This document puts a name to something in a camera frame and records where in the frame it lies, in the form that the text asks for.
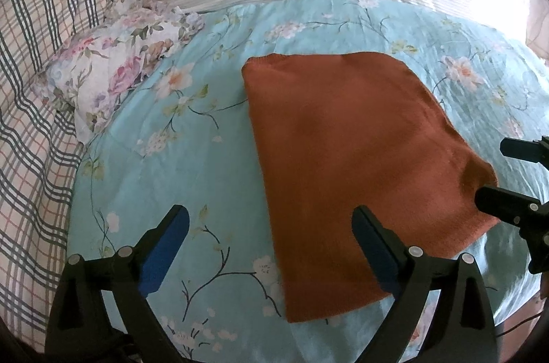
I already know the light blue floral bedsheet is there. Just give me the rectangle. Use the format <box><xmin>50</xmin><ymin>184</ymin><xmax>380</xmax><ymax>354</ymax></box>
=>
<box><xmin>66</xmin><ymin>0</ymin><xmax>549</xmax><ymax>363</ymax></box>

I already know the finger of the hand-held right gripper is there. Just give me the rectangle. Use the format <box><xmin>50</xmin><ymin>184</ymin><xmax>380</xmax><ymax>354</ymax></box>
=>
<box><xmin>474</xmin><ymin>185</ymin><xmax>549</xmax><ymax>274</ymax></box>
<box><xmin>500</xmin><ymin>135</ymin><xmax>549</xmax><ymax>167</ymax></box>

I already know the white floral pillow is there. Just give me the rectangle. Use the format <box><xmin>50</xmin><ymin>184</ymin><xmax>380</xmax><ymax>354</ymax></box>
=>
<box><xmin>32</xmin><ymin>0</ymin><xmax>206</xmax><ymax>144</ymax></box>

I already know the black cable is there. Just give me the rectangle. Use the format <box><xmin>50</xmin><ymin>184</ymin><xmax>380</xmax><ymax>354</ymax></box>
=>
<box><xmin>493</xmin><ymin>309</ymin><xmax>547</xmax><ymax>340</ymax></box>

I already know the plaid checked sheet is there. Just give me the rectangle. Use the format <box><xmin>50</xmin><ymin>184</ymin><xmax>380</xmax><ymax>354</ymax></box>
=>
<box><xmin>0</xmin><ymin>0</ymin><xmax>142</xmax><ymax>355</ymax></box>

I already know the orange knit garment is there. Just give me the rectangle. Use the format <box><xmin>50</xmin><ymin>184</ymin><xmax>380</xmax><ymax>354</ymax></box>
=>
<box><xmin>241</xmin><ymin>51</ymin><xmax>502</xmax><ymax>324</ymax></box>

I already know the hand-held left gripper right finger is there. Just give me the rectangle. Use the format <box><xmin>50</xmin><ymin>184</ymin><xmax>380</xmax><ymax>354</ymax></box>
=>
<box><xmin>351</xmin><ymin>205</ymin><xmax>501</xmax><ymax>363</ymax></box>

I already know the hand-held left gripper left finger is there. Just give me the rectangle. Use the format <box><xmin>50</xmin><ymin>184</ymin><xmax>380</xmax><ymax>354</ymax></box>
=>
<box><xmin>45</xmin><ymin>204</ymin><xmax>190</xmax><ymax>363</ymax></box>

